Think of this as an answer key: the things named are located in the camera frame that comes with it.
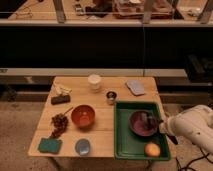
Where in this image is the orange bowl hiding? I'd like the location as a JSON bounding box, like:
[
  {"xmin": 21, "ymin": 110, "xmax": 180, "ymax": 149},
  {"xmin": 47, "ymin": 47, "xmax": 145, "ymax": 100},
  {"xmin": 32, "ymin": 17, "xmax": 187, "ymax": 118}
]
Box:
[{"xmin": 71, "ymin": 105, "xmax": 95, "ymax": 128}]

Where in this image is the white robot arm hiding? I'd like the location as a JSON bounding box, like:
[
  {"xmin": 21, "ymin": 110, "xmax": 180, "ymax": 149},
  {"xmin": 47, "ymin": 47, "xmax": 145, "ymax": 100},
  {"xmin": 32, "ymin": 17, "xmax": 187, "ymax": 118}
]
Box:
[{"xmin": 159, "ymin": 105, "xmax": 213, "ymax": 155}]

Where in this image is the bunch of dark grapes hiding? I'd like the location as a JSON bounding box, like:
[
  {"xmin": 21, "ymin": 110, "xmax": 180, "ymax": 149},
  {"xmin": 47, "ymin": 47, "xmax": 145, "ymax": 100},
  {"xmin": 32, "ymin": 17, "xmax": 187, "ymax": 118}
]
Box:
[{"xmin": 50, "ymin": 107, "xmax": 72, "ymax": 139}]

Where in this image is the red yellow apple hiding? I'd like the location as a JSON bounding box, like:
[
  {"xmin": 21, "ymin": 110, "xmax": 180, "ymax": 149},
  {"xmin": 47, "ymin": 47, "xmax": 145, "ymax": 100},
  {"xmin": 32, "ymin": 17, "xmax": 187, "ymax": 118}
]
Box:
[{"xmin": 144, "ymin": 143, "xmax": 160, "ymax": 157}]

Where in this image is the black rectangular block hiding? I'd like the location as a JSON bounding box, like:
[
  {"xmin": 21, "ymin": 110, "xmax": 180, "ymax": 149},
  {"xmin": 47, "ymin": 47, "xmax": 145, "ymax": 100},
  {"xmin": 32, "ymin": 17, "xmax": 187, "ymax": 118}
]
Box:
[{"xmin": 51, "ymin": 95, "xmax": 70, "ymax": 105}]

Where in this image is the folded blue grey cloth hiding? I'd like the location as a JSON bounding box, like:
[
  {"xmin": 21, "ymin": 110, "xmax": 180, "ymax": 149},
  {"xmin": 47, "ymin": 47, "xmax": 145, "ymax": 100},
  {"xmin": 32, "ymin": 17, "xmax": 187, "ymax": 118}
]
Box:
[{"xmin": 126, "ymin": 80, "xmax": 145, "ymax": 96}]

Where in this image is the dark dish brush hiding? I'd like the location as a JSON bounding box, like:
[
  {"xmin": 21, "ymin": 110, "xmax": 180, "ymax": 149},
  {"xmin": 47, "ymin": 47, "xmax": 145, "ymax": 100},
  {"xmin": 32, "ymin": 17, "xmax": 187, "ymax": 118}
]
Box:
[{"xmin": 141, "ymin": 113, "xmax": 178, "ymax": 145}]

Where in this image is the small metal cup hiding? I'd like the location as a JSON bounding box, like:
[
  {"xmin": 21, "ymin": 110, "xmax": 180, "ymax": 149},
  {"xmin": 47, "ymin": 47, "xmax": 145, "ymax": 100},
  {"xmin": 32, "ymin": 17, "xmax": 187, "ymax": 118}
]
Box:
[{"xmin": 106, "ymin": 91, "xmax": 117, "ymax": 105}]

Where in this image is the purple bowl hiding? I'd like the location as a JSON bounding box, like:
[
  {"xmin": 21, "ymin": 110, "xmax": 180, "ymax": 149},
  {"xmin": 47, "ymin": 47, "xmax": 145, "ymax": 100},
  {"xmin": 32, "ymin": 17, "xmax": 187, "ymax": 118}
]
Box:
[{"xmin": 129, "ymin": 110, "xmax": 158, "ymax": 137}]

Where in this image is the green sponge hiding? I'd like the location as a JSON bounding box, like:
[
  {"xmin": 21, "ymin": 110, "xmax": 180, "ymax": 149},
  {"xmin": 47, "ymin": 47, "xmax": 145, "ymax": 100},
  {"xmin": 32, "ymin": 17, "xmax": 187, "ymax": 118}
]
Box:
[{"xmin": 38, "ymin": 138, "xmax": 62, "ymax": 154}]

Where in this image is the green plastic tray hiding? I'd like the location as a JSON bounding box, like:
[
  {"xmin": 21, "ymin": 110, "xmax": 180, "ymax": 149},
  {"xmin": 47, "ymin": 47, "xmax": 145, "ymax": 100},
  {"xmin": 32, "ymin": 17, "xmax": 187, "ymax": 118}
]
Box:
[{"xmin": 114, "ymin": 101, "xmax": 171, "ymax": 161}]

